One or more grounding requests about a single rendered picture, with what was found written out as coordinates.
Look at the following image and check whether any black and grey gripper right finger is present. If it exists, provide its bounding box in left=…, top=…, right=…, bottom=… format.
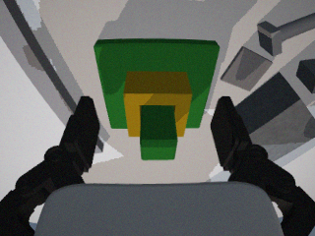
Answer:
left=211, top=96, right=315, bottom=236

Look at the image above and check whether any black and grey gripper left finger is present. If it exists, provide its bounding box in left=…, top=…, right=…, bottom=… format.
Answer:
left=0, top=96, right=100, bottom=236

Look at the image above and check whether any yellow square nut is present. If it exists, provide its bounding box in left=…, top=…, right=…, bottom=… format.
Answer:
left=123, top=71, right=192, bottom=137

